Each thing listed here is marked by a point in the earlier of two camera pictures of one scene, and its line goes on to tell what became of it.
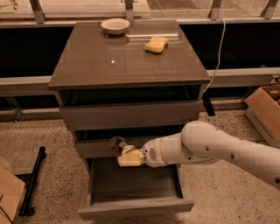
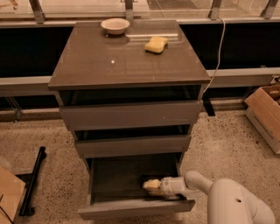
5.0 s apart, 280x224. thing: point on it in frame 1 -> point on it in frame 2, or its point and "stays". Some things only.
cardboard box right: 263,111 stays
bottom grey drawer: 118,191 stays
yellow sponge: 157,45 stays
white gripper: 150,152 -> 168,185
